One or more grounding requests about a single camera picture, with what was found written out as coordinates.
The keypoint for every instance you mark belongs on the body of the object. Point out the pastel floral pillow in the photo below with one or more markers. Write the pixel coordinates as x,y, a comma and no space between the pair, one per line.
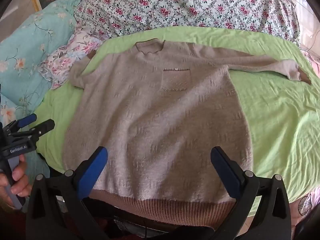
65,60

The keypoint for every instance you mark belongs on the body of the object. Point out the beige knitted sweater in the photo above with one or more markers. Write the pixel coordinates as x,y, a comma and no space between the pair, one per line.
155,117

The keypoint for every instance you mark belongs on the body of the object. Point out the pink cloth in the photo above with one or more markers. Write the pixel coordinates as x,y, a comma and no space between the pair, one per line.
315,67

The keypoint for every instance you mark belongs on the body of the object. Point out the teal floral quilt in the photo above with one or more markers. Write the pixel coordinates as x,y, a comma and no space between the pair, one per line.
25,42

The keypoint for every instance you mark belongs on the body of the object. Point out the white quilt with pink flowers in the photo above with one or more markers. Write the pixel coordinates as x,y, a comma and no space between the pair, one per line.
187,2

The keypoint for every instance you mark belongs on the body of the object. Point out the person's left hand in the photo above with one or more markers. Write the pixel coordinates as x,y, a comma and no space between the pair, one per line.
22,177

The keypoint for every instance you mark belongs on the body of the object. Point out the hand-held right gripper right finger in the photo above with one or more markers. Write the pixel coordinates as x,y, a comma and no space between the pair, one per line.
225,170

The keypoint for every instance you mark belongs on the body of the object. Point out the light green bed sheet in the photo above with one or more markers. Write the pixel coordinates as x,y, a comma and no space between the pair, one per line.
275,120

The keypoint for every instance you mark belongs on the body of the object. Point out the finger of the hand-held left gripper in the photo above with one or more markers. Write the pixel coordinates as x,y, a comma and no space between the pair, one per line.
42,127
26,120

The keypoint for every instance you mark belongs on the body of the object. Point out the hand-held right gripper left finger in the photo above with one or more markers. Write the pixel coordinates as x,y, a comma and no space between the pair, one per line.
92,170

